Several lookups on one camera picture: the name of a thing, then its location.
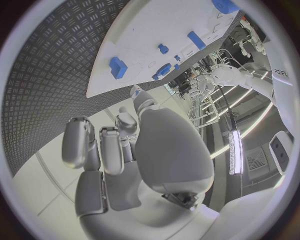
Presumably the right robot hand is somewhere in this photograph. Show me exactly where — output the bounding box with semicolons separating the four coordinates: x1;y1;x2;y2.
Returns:
60;84;222;240

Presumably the white task board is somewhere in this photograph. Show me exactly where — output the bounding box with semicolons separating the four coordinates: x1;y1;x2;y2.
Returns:
85;0;242;99

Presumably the blue stepped block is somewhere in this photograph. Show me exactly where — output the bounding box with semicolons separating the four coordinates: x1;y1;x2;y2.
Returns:
108;56;129;80

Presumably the glowing light bar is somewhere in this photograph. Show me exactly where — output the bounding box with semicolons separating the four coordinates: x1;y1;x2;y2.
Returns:
228;129;245;176

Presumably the blue plug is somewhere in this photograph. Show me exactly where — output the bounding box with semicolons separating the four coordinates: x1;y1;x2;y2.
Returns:
157;43;170;55

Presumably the white cable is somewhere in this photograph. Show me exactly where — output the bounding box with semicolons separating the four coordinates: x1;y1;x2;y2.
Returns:
221;57;255;78
216;48;245;70

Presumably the black lamp pole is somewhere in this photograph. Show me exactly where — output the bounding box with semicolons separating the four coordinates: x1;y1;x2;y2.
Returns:
216;84;239;132

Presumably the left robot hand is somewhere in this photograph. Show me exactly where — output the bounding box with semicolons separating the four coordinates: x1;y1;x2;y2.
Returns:
190;73;216;98

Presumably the aluminium frame rack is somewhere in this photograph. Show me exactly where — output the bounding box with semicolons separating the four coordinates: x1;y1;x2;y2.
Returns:
186;89;227;130

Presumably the large blue cylinder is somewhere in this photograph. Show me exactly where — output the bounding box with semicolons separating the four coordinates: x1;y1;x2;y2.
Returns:
211;0;240;15

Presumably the blue gear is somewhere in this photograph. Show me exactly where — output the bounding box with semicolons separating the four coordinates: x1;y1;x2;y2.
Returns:
155;63;173;77

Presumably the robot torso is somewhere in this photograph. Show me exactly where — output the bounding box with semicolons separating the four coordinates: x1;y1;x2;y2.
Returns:
268;54;298;130

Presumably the blue long cylinder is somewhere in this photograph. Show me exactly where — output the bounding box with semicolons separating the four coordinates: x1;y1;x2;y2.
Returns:
186;30;207;51

